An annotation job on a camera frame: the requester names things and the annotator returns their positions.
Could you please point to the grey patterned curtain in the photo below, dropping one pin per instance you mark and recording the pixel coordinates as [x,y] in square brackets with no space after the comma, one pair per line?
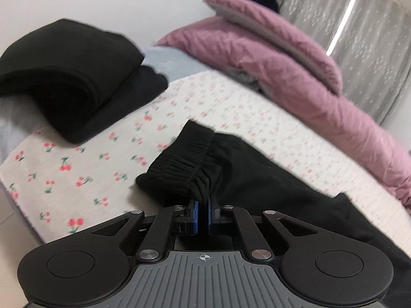
[308,9]
[379,54]

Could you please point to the grey cloth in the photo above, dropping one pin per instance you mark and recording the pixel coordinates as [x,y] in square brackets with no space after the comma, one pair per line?
[249,78]

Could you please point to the white cloth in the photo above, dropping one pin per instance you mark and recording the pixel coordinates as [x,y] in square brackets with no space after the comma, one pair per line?
[16,118]

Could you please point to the folded black pants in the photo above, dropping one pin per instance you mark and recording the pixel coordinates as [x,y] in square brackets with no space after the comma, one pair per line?
[122,102]
[64,57]

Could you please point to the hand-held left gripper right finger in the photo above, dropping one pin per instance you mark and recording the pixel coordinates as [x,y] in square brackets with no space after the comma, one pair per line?
[212,213]

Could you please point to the pink pillow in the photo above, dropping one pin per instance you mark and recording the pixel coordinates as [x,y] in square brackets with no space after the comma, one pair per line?
[257,16]

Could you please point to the black pants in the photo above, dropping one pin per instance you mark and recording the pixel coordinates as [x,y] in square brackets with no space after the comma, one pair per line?
[257,173]
[122,102]
[64,57]

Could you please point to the pink duvet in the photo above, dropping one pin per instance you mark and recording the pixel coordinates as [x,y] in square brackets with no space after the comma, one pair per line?
[321,109]

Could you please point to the cherry print bed sheet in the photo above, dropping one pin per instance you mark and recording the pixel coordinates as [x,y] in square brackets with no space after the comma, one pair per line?
[240,109]

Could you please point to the light blue sheet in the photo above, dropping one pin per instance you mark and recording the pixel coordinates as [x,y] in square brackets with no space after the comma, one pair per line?
[173,61]

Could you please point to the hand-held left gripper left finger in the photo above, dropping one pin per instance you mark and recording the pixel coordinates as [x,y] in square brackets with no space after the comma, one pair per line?
[193,213]

